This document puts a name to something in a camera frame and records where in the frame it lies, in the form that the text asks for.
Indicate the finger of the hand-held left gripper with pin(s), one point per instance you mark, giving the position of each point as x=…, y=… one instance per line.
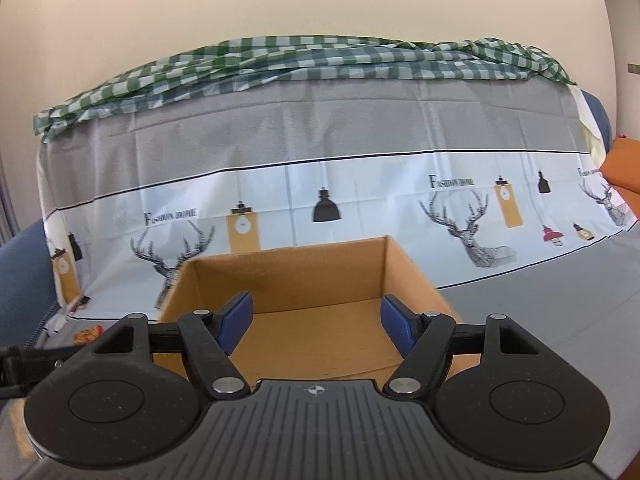
x=30, y=355

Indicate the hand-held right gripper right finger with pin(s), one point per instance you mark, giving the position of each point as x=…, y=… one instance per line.
x=397, y=327

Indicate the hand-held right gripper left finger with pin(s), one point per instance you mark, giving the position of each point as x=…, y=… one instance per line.
x=235, y=322

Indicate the clear red-ended peanut packet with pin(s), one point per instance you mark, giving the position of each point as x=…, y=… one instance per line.
x=88, y=334

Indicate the brown cardboard box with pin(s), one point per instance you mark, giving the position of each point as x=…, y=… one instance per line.
x=310, y=280

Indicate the grey curtain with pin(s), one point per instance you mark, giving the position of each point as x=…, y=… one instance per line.
x=6, y=200

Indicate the deer print sofa cover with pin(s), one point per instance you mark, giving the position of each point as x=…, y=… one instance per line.
x=350, y=125

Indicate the green checkered cloth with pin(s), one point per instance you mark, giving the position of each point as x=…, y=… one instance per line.
x=300, y=60

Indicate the orange cushion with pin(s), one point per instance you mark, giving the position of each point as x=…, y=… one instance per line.
x=625, y=165

